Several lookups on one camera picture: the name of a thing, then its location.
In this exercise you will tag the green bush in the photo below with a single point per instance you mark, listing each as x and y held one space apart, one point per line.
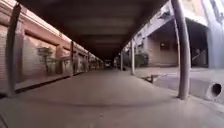
141 60

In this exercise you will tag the concrete covered walkway floor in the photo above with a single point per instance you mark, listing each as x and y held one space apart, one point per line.
100 100

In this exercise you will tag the walkway canopy roof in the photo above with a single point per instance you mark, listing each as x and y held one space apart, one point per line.
96 26

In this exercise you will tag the grey building with porch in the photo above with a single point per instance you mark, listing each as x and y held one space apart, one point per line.
163 50

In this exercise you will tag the row of canopy columns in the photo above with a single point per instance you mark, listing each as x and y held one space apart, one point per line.
182 66

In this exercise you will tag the red brick building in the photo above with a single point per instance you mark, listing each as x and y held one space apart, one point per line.
31 56

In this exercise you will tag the concrete yard ground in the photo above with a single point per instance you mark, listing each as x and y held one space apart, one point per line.
196 78

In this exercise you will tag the small tree by wall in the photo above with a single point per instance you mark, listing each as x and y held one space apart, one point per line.
46 58

